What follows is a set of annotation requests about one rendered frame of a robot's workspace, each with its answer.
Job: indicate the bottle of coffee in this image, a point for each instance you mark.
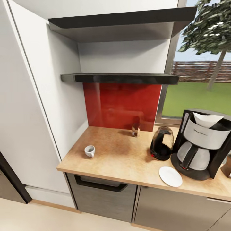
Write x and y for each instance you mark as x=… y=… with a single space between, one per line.
x=227 y=167

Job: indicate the coffee cup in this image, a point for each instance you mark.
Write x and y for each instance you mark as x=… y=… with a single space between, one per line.
x=90 y=150

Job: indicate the countertop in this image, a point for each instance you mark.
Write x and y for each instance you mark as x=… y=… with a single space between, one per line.
x=119 y=156

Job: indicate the electric kettle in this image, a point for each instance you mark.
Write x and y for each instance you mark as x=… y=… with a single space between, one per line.
x=162 y=143

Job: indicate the shelf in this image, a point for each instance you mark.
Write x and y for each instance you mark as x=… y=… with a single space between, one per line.
x=126 y=26
x=139 y=78

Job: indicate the paper coffee filter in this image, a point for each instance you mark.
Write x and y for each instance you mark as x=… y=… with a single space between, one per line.
x=206 y=120

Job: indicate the saucer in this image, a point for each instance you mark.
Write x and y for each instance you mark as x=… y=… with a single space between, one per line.
x=170 y=176

